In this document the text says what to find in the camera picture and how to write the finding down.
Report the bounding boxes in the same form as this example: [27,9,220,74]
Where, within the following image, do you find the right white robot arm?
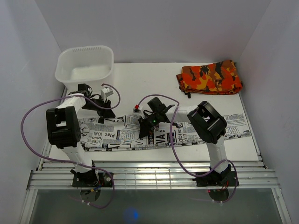
[138,97,236,186]

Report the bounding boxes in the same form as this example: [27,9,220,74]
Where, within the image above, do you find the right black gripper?
[139,113,161,140]

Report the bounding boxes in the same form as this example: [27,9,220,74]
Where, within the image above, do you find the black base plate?
[193,171,239,187]
[71,173,113,188]

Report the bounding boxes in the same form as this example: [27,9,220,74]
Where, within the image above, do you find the newspaper print trousers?
[78,113,252,152]

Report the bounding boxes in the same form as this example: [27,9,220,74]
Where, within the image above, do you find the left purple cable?
[21,83,121,210]

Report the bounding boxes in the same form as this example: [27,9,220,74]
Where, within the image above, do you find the orange camouflage folded trousers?
[176,60,243,98]

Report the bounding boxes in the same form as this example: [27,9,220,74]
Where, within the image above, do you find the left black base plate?
[71,173,113,188]

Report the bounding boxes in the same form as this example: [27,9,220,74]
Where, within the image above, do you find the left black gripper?
[81,95,115,119]

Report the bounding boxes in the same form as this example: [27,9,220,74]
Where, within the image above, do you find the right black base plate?
[193,171,239,187]

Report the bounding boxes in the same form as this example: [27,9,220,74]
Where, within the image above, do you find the white plastic basket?
[55,45,114,91]

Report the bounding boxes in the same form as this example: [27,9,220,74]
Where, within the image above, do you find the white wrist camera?
[100,87,114,102]
[133,105,143,114]

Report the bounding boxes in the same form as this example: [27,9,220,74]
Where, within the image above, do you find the aluminium rail frame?
[27,89,292,224]

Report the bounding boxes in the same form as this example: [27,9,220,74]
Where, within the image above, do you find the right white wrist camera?
[133,105,143,114]

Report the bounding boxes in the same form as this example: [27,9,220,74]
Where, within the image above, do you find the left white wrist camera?
[100,87,114,102]

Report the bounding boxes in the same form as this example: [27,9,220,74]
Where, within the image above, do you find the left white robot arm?
[46,84,115,187]

